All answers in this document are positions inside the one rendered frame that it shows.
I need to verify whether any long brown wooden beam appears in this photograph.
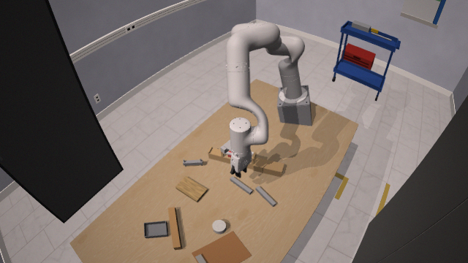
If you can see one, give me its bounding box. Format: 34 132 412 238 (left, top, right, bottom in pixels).
168 207 182 250

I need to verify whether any grey square stick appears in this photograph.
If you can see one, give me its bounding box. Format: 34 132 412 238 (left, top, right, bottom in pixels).
255 186 276 207
230 176 252 195

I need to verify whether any black shallow tray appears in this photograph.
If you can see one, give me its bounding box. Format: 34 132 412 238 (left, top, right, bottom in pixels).
144 221 168 238

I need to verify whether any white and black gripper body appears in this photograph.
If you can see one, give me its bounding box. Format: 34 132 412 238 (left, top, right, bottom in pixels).
230 151 252 173

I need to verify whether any grey flat bar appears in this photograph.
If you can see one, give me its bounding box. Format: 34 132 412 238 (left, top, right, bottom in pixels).
183 159 203 167

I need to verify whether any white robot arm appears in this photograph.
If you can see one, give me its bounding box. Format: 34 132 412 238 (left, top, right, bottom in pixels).
220 22 307 157

